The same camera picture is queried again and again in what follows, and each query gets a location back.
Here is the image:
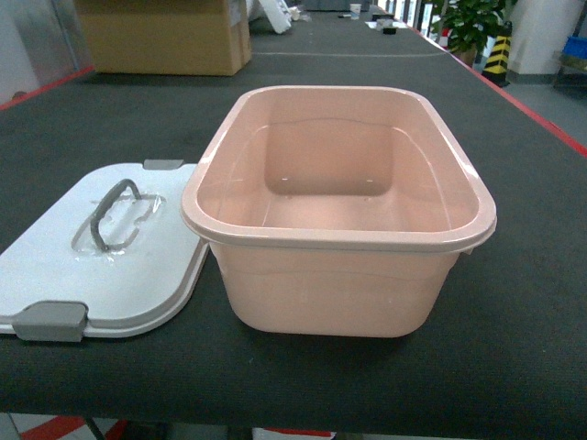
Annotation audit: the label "white box lid grey handle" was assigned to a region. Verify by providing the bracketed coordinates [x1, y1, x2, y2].
[1, 159, 207, 342]

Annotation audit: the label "pink plastic storage box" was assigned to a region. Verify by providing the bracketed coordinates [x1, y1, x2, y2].
[181, 85, 497, 337]

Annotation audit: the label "brown cardboard box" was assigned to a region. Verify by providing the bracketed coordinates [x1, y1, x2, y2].
[74, 1, 251, 76]

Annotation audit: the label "white foam pieces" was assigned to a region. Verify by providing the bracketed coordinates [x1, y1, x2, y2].
[246, 0, 311, 35]

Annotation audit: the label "white paper cup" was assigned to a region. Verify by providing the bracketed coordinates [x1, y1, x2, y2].
[349, 3, 362, 20]

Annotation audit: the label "dark grey table mat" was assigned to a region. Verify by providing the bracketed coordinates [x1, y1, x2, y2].
[1, 14, 586, 439]

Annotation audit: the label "yellow black striped bollard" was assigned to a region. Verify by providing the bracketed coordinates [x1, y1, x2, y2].
[482, 21, 513, 88]

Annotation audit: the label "green potted plant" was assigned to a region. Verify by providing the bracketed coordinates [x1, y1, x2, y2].
[432, 0, 517, 67]

